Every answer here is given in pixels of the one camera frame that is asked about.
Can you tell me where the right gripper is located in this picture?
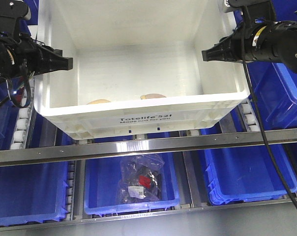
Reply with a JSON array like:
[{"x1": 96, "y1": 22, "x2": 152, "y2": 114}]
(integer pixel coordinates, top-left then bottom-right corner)
[{"x1": 202, "y1": 21, "x2": 297, "y2": 74}]

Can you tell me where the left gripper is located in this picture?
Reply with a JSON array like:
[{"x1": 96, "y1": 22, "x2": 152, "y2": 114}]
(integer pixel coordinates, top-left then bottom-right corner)
[{"x1": 0, "y1": 34, "x2": 73, "y2": 81}]

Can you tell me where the cream plush ball toy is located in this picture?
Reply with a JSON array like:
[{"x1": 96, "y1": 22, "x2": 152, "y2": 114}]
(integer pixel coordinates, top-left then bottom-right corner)
[{"x1": 88, "y1": 99, "x2": 111, "y2": 105}]

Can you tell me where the white plastic tote crate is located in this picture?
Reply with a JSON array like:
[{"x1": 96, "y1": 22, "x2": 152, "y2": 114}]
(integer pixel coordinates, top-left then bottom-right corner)
[{"x1": 34, "y1": 0, "x2": 249, "y2": 140}]

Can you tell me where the pink plush football toy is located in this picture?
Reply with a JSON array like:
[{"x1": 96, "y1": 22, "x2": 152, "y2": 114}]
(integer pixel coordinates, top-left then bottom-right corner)
[{"x1": 140, "y1": 93, "x2": 166, "y2": 100}]

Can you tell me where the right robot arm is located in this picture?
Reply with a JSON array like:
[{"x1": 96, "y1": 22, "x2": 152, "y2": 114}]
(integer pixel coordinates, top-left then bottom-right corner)
[{"x1": 202, "y1": 0, "x2": 297, "y2": 74}]

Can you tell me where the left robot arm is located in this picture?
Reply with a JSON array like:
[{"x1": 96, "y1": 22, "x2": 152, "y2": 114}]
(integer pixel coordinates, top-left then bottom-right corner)
[{"x1": 0, "y1": 0, "x2": 73, "y2": 81}]

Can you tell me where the blue bin upper right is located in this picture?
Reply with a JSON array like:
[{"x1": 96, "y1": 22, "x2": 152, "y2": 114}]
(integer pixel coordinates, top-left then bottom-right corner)
[{"x1": 232, "y1": 9, "x2": 297, "y2": 131}]

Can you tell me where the blue bin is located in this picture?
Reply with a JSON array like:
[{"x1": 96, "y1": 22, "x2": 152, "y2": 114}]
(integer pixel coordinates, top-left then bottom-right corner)
[
  {"x1": 84, "y1": 153, "x2": 180, "y2": 216},
  {"x1": 0, "y1": 0, "x2": 39, "y2": 150},
  {"x1": 198, "y1": 146, "x2": 287, "y2": 205},
  {"x1": 0, "y1": 162, "x2": 68, "y2": 226},
  {"x1": 232, "y1": 9, "x2": 297, "y2": 131}
]

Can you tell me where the right white roller track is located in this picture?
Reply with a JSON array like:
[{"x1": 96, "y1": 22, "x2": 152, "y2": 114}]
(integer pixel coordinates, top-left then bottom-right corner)
[{"x1": 238, "y1": 98, "x2": 260, "y2": 132}]

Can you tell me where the white roller track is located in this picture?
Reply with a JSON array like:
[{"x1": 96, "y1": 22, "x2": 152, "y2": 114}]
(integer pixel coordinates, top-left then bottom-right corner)
[
  {"x1": 9, "y1": 79, "x2": 34, "y2": 150},
  {"x1": 238, "y1": 98, "x2": 260, "y2": 132}
]

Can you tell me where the blue bin upper left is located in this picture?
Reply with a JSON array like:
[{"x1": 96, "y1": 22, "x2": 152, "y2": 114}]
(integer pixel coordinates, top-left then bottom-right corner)
[{"x1": 0, "y1": 0, "x2": 39, "y2": 150}]

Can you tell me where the left white roller track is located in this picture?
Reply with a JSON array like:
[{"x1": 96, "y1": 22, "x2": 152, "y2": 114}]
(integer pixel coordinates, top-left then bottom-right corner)
[{"x1": 9, "y1": 79, "x2": 34, "y2": 150}]

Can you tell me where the lower roller track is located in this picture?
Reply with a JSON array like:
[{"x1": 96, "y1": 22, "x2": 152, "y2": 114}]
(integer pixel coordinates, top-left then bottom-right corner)
[{"x1": 64, "y1": 161, "x2": 76, "y2": 221}]

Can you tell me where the blue bin lower right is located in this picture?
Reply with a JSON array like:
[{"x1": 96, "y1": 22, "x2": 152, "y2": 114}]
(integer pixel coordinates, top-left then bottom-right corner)
[{"x1": 198, "y1": 146, "x2": 287, "y2": 205}]

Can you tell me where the blue bin lower middle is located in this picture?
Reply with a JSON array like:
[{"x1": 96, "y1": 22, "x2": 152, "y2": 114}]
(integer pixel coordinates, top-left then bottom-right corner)
[{"x1": 84, "y1": 153, "x2": 180, "y2": 216}]

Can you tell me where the blue bin lower left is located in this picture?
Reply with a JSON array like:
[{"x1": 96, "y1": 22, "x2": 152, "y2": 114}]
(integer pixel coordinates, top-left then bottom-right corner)
[{"x1": 0, "y1": 162, "x2": 68, "y2": 226}]

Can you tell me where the plastic bag of parts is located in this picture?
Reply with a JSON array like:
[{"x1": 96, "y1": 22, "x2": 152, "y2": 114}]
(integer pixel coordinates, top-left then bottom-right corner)
[{"x1": 116, "y1": 154, "x2": 165, "y2": 204}]

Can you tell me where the metal shelf front rail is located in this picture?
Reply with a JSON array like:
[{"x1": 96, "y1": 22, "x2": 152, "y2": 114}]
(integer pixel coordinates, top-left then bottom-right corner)
[{"x1": 0, "y1": 127, "x2": 297, "y2": 168}]

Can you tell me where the metal shelf rail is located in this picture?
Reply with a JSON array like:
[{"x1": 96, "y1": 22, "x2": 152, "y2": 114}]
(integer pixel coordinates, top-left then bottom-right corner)
[
  {"x1": 0, "y1": 127, "x2": 297, "y2": 168},
  {"x1": 0, "y1": 201, "x2": 297, "y2": 236}
]

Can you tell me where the black cable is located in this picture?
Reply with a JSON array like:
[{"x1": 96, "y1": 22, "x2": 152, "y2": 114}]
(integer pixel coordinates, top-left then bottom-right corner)
[{"x1": 240, "y1": 22, "x2": 297, "y2": 222}]

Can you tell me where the lower metal shelf rail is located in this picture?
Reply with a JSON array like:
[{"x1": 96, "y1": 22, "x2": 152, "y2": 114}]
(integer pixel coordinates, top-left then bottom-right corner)
[{"x1": 0, "y1": 201, "x2": 297, "y2": 236}]

